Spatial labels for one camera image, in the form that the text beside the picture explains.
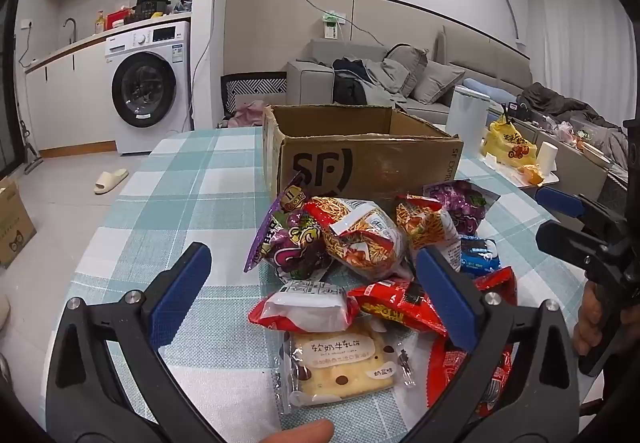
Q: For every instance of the person's right hand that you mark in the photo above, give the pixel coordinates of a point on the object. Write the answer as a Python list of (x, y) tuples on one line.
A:
[(587, 318)]

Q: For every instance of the red black-striped snack packet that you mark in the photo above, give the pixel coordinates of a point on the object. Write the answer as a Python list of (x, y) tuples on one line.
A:
[(385, 305)]

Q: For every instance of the grey sofa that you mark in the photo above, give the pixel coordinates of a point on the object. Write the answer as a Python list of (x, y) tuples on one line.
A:
[(310, 83)]

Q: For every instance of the white paper roll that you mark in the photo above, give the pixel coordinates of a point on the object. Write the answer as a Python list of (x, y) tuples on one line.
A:
[(547, 158)]

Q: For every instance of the black jacket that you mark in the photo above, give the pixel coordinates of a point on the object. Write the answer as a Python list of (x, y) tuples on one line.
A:
[(350, 85)]

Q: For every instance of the small cardboard box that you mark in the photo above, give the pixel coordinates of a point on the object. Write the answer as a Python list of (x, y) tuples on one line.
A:
[(15, 228)]

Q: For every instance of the orange noodle snack packet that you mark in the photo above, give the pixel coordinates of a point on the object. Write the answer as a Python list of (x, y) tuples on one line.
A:
[(425, 223), (350, 233)]

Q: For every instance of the red and white snack packet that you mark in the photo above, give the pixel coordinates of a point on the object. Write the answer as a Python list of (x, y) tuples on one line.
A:
[(305, 305)]

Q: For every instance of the dark grey blanket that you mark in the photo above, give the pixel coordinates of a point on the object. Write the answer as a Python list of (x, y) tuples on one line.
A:
[(560, 108)]

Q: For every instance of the purple grape snack packet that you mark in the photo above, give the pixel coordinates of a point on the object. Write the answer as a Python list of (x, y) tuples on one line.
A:
[(465, 208)]

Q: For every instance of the grey pillow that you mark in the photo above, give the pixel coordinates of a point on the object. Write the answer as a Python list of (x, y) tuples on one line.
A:
[(407, 68), (440, 83)]

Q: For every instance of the white trash bin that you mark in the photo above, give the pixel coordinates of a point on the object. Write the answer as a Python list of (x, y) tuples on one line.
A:
[(467, 118)]

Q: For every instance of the curved sink faucet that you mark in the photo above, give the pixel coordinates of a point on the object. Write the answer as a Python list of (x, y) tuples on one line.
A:
[(71, 28)]

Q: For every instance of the white curtain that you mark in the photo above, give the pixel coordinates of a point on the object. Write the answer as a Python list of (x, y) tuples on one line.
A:
[(575, 33)]

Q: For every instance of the white wall control panel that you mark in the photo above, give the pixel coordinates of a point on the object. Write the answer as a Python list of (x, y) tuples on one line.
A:
[(334, 25)]

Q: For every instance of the grey jacket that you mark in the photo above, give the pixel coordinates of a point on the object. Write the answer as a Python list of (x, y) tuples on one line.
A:
[(387, 78)]

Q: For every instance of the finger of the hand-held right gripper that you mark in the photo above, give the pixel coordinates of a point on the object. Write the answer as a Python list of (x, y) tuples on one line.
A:
[(560, 202), (565, 243)]

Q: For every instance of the pink cloth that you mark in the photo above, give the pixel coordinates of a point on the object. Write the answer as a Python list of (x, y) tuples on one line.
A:
[(247, 115)]

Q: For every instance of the black pressure cooker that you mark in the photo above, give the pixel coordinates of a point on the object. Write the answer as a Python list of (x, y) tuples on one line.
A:
[(152, 6)]

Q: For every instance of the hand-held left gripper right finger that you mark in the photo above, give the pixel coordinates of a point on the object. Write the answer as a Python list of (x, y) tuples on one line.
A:
[(445, 293)]

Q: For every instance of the white washing machine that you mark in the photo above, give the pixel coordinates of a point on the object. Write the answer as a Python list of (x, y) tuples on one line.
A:
[(150, 88)]

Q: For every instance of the yellow plastic bag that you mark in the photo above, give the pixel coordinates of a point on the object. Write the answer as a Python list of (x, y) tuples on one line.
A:
[(507, 145)]

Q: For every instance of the beige slipper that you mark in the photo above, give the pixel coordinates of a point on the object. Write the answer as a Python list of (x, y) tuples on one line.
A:
[(111, 181)]

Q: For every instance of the blue snack packet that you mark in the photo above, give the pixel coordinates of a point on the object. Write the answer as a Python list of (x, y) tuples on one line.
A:
[(477, 255)]

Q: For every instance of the brown cardboard box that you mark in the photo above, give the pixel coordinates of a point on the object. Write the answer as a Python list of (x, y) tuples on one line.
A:
[(375, 168)]

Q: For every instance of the white counter cabinet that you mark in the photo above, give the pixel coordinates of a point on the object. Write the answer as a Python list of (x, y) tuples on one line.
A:
[(75, 98)]

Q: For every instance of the patterned laundry basket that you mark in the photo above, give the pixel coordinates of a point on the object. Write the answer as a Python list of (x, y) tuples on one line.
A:
[(255, 88)]

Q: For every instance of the person's left hand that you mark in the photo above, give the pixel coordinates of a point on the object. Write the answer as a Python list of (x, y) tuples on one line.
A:
[(300, 433)]

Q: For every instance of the stick mop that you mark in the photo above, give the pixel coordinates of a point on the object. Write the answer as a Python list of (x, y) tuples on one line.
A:
[(30, 155)]

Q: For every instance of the red box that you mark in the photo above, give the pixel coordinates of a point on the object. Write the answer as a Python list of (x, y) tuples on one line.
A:
[(118, 19)]

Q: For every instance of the light blue pillow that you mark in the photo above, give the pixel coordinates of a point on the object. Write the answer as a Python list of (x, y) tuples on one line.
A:
[(487, 88)]

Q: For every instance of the yellow bottle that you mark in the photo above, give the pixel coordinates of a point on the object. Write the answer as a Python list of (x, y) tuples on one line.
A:
[(100, 24)]

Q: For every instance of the dark glass door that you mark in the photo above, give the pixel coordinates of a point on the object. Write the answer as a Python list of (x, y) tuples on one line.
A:
[(7, 123)]

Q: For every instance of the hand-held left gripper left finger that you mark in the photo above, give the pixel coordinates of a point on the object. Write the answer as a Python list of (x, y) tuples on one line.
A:
[(180, 283)]

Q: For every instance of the clear bread packet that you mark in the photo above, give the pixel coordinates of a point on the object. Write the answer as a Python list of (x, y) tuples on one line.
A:
[(340, 363)]

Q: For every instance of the purple cartoon snack packet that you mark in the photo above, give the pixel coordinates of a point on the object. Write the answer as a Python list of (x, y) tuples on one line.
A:
[(290, 243)]

